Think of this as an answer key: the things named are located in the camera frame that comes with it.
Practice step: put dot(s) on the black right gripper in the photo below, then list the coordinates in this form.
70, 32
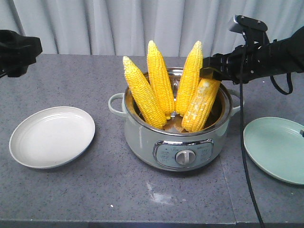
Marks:
235, 66

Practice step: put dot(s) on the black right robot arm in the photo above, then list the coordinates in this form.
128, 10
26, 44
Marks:
255, 61

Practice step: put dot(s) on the white beige plate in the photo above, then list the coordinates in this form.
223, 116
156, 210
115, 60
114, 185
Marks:
52, 137

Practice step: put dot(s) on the green electric cooking pot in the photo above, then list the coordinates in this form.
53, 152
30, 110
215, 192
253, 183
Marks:
173, 149

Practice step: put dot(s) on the grey curtain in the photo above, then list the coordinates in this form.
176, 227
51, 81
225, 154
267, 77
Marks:
124, 27

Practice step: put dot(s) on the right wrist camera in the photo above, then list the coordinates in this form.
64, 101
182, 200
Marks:
238, 23

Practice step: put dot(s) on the pale frosted corn cob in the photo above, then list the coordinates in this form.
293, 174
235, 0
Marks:
200, 107

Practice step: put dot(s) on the light green plate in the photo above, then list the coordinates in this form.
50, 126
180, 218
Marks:
276, 146

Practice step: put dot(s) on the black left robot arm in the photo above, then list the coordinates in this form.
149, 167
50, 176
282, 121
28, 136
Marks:
17, 52

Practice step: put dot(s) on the yellow corn cob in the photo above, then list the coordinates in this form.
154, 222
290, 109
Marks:
160, 80
190, 78
143, 94

